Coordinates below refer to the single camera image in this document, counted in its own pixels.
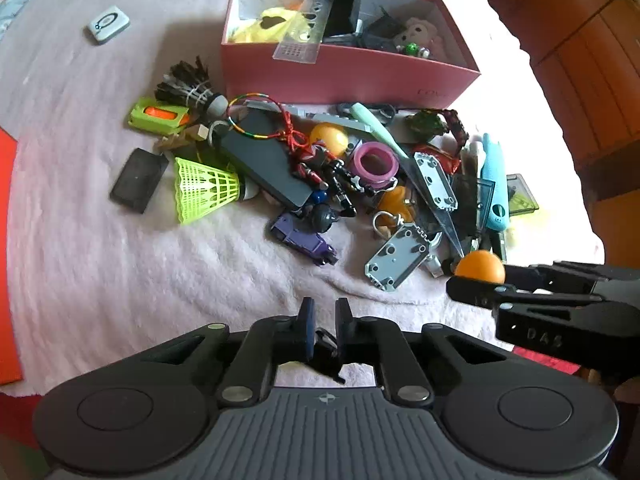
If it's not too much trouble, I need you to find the colourful bracelet with red string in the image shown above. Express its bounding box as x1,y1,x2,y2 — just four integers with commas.
226,91,307,157

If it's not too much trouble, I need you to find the clear triangle ruler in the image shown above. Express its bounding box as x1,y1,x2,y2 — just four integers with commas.
400,152,468,258

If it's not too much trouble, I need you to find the grey toy brick plate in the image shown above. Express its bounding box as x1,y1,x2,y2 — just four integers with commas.
364,222,443,292
413,152,459,211
295,107,373,133

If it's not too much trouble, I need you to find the transparent stencil ruler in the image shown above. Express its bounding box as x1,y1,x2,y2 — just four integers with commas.
272,0,337,65

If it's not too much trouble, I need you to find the pink tape roll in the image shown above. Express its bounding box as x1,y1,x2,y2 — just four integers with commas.
352,141,399,191

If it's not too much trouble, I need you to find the black phone case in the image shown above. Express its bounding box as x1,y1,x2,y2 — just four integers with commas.
109,147,170,215

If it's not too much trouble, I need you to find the green frog toy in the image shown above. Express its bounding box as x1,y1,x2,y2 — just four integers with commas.
406,109,449,142

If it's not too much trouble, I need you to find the wooden block puzzle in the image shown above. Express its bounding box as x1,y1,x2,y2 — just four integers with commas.
151,125,209,155

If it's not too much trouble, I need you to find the red wrapper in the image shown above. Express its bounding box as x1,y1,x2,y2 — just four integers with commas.
415,144,462,175

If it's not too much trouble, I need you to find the black power bank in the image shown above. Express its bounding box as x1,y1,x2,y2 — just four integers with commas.
219,109,315,212

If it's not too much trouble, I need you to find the smoky transparent plastic box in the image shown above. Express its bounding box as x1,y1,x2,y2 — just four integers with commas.
506,172,541,218

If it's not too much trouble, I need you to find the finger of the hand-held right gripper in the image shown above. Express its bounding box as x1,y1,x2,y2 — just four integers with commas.
446,260,603,309
495,301,603,366

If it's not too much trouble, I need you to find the pink fleece blanket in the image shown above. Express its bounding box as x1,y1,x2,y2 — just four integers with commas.
0,0,606,401

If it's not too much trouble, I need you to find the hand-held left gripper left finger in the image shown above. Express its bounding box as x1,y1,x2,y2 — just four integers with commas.
130,297,317,408

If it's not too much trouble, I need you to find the neon green plastic shuttlecock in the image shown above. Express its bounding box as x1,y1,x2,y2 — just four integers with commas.
174,156,244,225

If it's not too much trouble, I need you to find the keyring with wooden charm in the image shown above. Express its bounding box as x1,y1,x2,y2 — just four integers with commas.
371,210,403,240

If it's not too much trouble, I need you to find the silver metal piece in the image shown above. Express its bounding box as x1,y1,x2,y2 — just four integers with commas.
424,247,447,279

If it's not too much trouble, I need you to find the red board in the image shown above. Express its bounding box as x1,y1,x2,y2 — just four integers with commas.
0,127,24,387

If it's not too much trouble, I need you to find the dark red bracelet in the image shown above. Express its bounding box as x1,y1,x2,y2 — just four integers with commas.
442,107,471,158

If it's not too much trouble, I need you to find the black pouch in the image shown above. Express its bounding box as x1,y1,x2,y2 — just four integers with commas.
362,7,401,51

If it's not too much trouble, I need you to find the mint green plastic stick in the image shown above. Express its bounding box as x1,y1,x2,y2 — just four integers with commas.
350,102,412,161

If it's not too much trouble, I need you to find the black ball toy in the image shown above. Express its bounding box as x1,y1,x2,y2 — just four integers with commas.
309,204,340,235

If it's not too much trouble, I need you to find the small black object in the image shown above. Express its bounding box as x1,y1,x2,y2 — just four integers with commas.
311,327,347,386

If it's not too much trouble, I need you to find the light blue plastic handle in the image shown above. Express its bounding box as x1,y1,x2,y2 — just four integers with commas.
479,132,512,234

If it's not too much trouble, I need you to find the wooden cabinet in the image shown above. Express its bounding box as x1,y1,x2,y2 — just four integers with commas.
457,0,640,261

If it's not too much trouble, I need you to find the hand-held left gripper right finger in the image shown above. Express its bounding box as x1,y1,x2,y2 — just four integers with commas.
335,297,521,408

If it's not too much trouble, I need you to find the black feather shuttlecock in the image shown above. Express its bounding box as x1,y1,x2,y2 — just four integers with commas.
154,56,228,117

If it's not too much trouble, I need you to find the orange yellow plastic toy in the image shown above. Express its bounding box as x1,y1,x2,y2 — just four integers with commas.
377,186,416,221

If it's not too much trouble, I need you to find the pink cardboard box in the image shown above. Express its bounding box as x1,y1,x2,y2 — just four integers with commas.
220,0,482,110

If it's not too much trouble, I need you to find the black open box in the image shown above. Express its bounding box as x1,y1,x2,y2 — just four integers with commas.
316,0,362,45

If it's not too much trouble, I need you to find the beige plush toy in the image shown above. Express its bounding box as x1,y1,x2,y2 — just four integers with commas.
394,16,446,59

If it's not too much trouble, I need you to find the black toy figure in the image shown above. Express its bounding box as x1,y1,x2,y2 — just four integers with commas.
292,142,373,218

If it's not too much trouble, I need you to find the purple toy car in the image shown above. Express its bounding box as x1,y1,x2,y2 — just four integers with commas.
270,211,340,267

